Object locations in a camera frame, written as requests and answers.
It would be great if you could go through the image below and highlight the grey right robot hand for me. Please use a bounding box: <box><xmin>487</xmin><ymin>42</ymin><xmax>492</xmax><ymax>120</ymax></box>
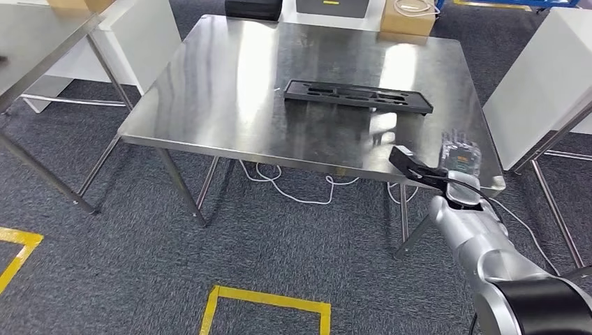
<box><xmin>436</xmin><ymin>129</ymin><xmax>483</xmax><ymax>177</ymax></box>

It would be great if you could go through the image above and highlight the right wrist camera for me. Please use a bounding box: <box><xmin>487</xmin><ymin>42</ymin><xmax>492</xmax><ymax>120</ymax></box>
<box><xmin>387</xmin><ymin>144</ymin><xmax>450</xmax><ymax>191</ymax></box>

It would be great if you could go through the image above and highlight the white panel box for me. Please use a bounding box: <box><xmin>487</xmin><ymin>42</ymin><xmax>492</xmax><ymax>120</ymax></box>
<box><xmin>482</xmin><ymin>6</ymin><xmax>592</xmax><ymax>172</ymax></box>
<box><xmin>20</xmin><ymin>0</ymin><xmax>183</xmax><ymax>115</ymax></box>

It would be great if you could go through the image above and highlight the yellow floor tape square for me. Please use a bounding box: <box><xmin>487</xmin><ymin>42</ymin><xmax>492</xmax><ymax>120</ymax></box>
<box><xmin>199</xmin><ymin>284</ymin><xmax>332</xmax><ymax>335</ymax></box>

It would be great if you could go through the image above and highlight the black plastic panel part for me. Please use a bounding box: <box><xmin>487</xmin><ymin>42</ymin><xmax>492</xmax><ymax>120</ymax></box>
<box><xmin>283</xmin><ymin>79</ymin><xmax>435</xmax><ymax>116</ymax></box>

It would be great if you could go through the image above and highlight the black hard case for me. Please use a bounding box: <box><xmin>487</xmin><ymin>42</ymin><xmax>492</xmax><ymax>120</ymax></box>
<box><xmin>224</xmin><ymin>0</ymin><xmax>283</xmax><ymax>22</ymax></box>

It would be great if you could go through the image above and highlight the blue metal shelf rack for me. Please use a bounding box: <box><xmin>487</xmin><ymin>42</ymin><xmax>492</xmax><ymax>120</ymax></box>
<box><xmin>434</xmin><ymin>0</ymin><xmax>582</xmax><ymax>9</ymax></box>

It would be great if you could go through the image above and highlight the dark grey flat case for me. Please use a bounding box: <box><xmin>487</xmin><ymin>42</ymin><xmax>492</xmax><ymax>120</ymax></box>
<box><xmin>295</xmin><ymin>0</ymin><xmax>372</xmax><ymax>20</ymax></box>

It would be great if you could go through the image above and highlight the steel workbench table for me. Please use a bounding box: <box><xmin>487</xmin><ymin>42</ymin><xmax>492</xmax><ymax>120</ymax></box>
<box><xmin>0</xmin><ymin>13</ymin><xmax>506</xmax><ymax>261</ymax></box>

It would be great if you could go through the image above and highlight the white coiled cable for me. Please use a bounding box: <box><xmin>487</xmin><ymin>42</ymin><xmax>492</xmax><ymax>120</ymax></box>
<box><xmin>393</xmin><ymin>0</ymin><xmax>439</xmax><ymax>18</ymax></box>

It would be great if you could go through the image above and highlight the cardboard box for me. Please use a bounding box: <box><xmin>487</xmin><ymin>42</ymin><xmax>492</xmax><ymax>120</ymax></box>
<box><xmin>45</xmin><ymin>0</ymin><xmax>117</xmax><ymax>15</ymax></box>
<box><xmin>379</xmin><ymin>0</ymin><xmax>441</xmax><ymax>39</ymax></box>

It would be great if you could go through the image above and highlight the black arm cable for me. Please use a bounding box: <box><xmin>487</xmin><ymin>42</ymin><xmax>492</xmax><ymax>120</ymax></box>
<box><xmin>443</xmin><ymin>177</ymin><xmax>509</xmax><ymax>225</ymax></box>

